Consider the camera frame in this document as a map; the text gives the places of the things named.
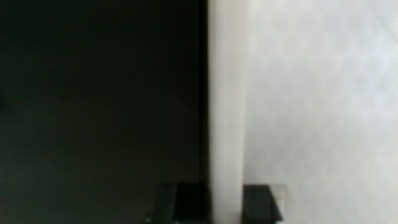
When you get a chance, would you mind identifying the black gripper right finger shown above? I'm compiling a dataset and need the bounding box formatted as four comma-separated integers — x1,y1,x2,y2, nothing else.
241,184,285,224

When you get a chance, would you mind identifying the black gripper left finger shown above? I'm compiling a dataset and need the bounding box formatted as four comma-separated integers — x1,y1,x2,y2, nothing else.
143,182,209,224

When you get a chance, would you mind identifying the white desk top tray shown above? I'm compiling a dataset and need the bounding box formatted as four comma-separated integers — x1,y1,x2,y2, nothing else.
207,0,398,224

